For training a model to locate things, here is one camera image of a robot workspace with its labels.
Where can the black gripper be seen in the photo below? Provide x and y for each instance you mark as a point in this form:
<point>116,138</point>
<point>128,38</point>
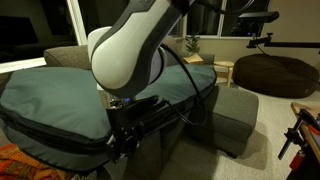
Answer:
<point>130,138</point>

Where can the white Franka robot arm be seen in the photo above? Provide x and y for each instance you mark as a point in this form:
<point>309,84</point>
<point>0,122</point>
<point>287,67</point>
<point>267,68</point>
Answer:
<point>126,50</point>

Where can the dark brown bean bag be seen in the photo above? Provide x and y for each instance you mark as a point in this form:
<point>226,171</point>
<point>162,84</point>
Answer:
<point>276,75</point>

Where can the grey-blue cushion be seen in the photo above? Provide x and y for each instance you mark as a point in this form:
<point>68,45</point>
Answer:
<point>53,96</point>

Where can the orange patterned blanket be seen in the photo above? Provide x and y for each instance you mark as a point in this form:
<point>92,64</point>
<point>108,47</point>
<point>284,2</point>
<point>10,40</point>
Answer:
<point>23,165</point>

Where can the grey fabric sofa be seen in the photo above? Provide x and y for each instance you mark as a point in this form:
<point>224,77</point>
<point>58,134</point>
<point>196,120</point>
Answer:
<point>233,113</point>

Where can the white window sill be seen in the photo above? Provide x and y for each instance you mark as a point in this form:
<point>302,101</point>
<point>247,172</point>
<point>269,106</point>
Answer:
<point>20,65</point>

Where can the green potted plant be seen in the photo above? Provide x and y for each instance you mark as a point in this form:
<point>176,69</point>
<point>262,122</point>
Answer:
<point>192,43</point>

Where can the small wooden stool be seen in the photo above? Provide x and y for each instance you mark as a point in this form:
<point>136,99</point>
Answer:
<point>224,65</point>

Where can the cream carpet rug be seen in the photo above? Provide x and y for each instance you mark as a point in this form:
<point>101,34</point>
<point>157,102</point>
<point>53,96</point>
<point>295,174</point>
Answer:
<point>266,140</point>

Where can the black table clamp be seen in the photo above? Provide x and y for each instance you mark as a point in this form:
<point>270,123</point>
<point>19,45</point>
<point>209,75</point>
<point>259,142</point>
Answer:
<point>293,133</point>

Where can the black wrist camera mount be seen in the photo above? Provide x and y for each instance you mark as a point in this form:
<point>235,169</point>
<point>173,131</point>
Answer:
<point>140,108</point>

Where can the black stereo camera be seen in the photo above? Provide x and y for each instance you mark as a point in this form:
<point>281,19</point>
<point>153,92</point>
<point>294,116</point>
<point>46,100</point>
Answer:
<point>258,17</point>

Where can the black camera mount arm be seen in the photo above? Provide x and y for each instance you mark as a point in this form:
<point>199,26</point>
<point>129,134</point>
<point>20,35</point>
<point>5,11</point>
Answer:
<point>286,42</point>

